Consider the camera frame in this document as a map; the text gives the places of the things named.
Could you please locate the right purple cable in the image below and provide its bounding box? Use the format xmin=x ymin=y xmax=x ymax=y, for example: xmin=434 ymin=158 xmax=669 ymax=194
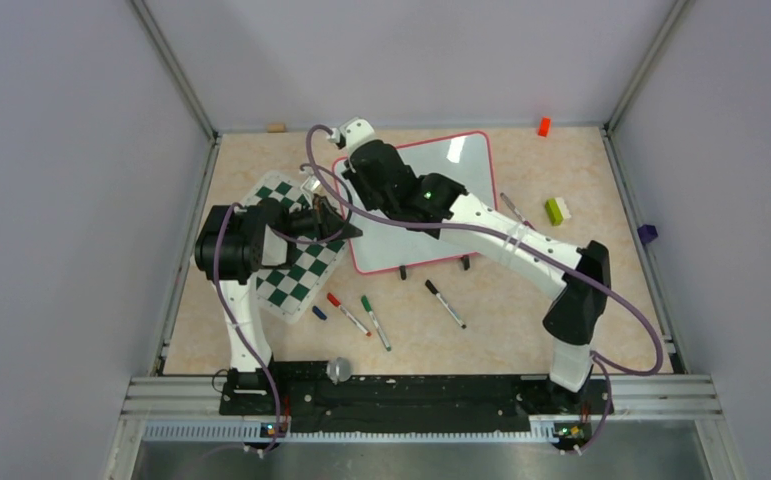
xmin=300 ymin=124 xmax=665 ymax=455

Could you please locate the purple cable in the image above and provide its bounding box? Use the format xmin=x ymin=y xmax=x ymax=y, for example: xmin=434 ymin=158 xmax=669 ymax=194
xmin=300 ymin=124 xmax=665 ymax=455
xmin=211 ymin=188 xmax=360 ymax=455

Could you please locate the red marker pen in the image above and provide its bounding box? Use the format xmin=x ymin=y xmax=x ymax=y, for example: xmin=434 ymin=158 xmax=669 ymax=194
xmin=327 ymin=293 xmax=372 ymax=337

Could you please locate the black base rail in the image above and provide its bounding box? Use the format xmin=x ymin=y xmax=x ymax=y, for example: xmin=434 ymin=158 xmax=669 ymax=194
xmin=213 ymin=361 xmax=614 ymax=434

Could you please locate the green marker pen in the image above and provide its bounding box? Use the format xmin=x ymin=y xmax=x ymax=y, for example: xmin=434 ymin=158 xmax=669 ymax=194
xmin=361 ymin=295 xmax=392 ymax=352

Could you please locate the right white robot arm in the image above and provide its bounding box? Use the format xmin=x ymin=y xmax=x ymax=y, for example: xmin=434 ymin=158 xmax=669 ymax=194
xmin=328 ymin=118 xmax=611 ymax=412

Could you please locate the green white chess mat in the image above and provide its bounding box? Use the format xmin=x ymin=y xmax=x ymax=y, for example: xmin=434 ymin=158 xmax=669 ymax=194
xmin=242 ymin=171 xmax=349 ymax=324

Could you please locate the blue marker cap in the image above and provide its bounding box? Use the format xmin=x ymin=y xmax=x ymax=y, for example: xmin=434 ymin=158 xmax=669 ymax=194
xmin=312 ymin=306 xmax=328 ymax=321

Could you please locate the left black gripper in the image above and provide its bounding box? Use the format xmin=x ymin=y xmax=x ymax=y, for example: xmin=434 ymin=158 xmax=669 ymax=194
xmin=281 ymin=195 xmax=361 ymax=244

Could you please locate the purple marker pen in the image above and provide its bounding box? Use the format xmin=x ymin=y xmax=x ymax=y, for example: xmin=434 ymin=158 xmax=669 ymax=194
xmin=499 ymin=192 xmax=535 ymax=230

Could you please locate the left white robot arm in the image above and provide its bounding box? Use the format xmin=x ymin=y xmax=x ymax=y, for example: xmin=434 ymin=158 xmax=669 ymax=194
xmin=194 ymin=195 xmax=362 ymax=373

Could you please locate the black whiteboard stand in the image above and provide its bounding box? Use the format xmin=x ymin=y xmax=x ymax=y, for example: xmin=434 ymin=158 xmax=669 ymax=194
xmin=397 ymin=255 xmax=472 ymax=281

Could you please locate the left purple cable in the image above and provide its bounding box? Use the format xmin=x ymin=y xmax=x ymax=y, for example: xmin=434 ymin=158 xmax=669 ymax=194
xmin=211 ymin=188 xmax=360 ymax=455

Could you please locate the purple toy block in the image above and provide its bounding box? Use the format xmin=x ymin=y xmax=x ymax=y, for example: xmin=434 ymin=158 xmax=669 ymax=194
xmin=637 ymin=224 xmax=659 ymax=245

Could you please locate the green white toy brick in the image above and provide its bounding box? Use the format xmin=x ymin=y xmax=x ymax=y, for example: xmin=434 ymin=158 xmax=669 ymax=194
xmin=544 ymin=197 xmax=572 ymax=226

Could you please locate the small wooden block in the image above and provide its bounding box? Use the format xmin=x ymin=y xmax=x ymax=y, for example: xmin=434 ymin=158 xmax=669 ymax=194
xmin=266 ymin=123 xmax=287 ymax=133

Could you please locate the orange toy block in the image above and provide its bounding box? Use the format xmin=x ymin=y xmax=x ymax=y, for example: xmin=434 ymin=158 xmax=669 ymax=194
xmin=537 ymin=117 xmax=552 ymax=138

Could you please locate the pink framed whiteboard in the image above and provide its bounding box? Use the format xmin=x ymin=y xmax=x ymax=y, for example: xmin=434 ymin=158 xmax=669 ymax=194
xmin=349 ymin=130 xmax=497 ymax=274

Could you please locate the black marker pen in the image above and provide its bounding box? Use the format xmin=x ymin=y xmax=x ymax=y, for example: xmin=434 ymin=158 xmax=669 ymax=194
xmin=424 ymin=279 xmax=467 ymax=329

